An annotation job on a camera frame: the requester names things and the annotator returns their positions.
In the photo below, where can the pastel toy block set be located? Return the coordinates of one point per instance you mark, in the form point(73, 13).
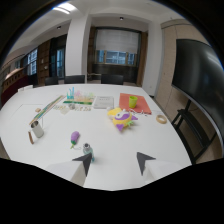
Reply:
point(79, 96)

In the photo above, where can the grey metal cup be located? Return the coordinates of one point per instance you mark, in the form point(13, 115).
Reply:
point(37, 129)

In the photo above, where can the black office chair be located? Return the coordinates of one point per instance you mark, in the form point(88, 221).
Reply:
point(74, 79)
point(112, 79)
point(51, 80)

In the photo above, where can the purple eggplant toy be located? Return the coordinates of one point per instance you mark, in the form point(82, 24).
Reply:
point(74, 137)

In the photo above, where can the green plastic cup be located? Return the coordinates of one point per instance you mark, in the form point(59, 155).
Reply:
point(133, 101)

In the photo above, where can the large black display screen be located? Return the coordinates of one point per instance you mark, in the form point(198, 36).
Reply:
point(199, 80)

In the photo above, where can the yellow purple fish plush toy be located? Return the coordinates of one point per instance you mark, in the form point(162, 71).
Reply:
point(122, 118)

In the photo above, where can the brown wooden stick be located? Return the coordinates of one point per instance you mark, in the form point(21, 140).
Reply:
point(30, 137)

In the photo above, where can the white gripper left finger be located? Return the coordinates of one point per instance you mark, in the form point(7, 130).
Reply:
point(71, 170)

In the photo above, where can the colourful long ruler strip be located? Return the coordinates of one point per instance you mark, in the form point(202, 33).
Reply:
point(47, 108)

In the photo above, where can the orange cloth mat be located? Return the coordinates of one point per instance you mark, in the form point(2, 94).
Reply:
point(135, 103)

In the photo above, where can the black screen stand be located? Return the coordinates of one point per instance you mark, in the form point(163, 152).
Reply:
point(191, 131)

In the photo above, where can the small clear glass bottle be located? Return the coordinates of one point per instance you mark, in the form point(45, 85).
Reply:
point(88, 150)

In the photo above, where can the tape roll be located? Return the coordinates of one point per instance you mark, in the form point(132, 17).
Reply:
point(161, 119)

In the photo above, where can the white window blind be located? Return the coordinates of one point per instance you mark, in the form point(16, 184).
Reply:
point(116, 41)

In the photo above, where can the green patterned strip card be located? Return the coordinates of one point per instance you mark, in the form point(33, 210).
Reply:
point(77, 103)

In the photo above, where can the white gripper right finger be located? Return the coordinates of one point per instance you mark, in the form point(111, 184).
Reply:
point(156, 168)

